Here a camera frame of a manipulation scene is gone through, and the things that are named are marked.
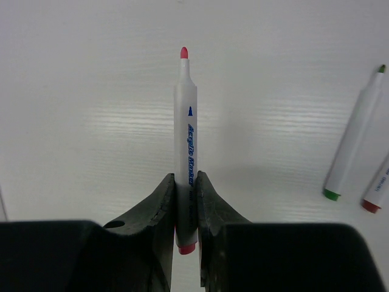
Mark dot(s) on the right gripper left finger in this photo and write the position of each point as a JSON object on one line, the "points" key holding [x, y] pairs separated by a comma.
{"points": [[145, 234]]}

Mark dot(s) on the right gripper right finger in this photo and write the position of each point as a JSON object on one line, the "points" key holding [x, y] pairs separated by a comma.
{"points": [[214, 214]]}

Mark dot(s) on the dark green marker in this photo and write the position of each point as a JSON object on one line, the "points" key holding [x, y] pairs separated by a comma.
{"points": [[359, 122]]}

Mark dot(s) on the brown marker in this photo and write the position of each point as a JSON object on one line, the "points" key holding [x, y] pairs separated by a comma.
{"points": [[378, 190]]}

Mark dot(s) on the pink marker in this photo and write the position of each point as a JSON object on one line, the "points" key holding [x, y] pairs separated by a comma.
{"points": [[186, 156]]}

